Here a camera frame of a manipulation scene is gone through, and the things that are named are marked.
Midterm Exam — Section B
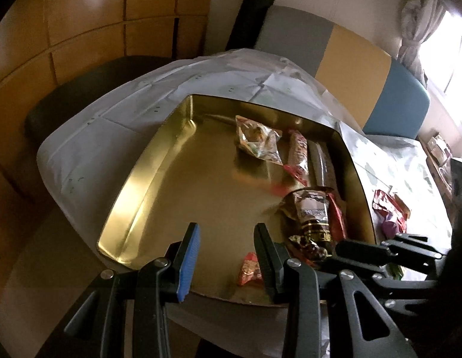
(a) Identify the dark chair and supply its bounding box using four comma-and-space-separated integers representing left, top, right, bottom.
25, 55, 179, 138

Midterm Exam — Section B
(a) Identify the gold metal tin tray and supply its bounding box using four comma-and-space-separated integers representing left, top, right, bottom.
96, 94, 377, 306

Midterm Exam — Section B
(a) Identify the white patterned curtain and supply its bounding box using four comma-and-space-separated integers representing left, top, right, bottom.
397, 0, 451, 83

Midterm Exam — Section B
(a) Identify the bright window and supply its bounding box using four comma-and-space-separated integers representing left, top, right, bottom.
421, 7, 462, 101

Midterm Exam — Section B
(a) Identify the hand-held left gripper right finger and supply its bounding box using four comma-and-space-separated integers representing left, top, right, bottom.
253, 223, 420, 358

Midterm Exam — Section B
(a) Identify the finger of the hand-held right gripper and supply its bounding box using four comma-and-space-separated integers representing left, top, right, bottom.
334, 239, 392, 273
382, 233, 449, 261

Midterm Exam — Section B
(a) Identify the purple snack packet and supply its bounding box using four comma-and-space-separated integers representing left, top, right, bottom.
382, 216, 403, 239

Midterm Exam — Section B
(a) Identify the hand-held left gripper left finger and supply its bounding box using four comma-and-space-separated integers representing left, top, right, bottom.
63, 222, 200, 358

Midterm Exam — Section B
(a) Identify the small red candy packet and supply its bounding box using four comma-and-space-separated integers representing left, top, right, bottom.
234, 252, 263, 286

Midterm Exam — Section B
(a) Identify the grey yellow blue headboard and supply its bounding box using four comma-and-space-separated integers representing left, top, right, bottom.
253, 5, 430, 138

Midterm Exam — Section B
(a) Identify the black rolled mat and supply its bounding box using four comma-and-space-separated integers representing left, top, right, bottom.
226, 0, 276, 50

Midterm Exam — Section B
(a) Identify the brown gold printed packet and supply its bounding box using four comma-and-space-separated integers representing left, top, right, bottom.
283, 187, 334, 265

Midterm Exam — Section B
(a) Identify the red white printed snack stick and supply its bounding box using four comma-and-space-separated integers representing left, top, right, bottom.
282, 129, 310, 187

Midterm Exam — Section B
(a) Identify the red packet white print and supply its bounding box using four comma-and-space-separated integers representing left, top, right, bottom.
372, 189, 411, 232

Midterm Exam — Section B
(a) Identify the wooden wardrobe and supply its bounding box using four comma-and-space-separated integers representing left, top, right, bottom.
0, 0, 217, 262

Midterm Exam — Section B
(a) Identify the wooden side table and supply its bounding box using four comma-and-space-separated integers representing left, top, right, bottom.
417, 127, 455, 195

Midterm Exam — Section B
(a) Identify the shiny clear cookie packet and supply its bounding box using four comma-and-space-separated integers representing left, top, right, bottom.
234, 115, 284, 165

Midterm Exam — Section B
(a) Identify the plain red snack packet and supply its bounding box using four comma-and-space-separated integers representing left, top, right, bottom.
326, 190, 348, 241

